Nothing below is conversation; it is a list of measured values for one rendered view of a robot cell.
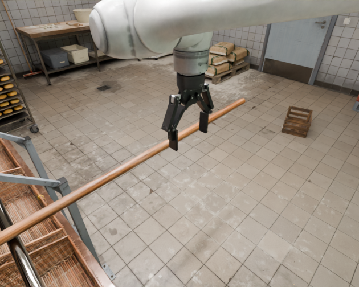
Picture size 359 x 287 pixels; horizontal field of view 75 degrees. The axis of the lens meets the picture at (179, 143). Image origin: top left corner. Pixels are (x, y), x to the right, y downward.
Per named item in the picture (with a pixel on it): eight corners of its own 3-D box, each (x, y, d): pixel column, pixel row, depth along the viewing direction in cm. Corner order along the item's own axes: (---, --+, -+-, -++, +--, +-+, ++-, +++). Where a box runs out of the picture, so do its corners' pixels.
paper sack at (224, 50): (225, 58, 435) (227, 48, 425) (207, 54, 449) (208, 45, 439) (236, 50, 479) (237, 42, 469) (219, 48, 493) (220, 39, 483)
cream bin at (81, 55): (74, 64, 468) (71, 52, 454) (63, 58, 495) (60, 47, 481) (90, 60, 489) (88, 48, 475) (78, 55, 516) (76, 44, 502)
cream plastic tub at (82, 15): (81, 24, 457) (78, 11, 445) (72, 21, 481) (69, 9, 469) (101, 21, 482) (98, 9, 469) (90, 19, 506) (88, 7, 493)
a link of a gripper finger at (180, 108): (194, 97, 63) (192, 94, 62) (175, 133, 63) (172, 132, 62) (184, 93, 65) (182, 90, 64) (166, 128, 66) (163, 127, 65)
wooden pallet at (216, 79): (215, 85, 441) (216, 77, 432) (184, 74, 486) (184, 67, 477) (249, 69, 509) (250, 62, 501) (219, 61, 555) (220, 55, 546)
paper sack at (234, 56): (233, 63, 460) (234, 54, 450) (218, 60, 482) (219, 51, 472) (250, 56, 494) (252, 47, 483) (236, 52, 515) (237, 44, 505)
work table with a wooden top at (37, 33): (48, 86, 436) (29, 34, 383) (33, 75, 481) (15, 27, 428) (141, 60, 562) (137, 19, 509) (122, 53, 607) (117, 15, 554)
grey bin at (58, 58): (52, 69, 443) (48, 56, 429) (43, 63, 472) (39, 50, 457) (71, 65, 464) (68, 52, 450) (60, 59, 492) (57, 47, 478)
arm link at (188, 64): (217, 48, 57) (215, 72, 61) (190, 42, 63) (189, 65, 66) (192, 54, 52) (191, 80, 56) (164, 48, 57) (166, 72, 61)
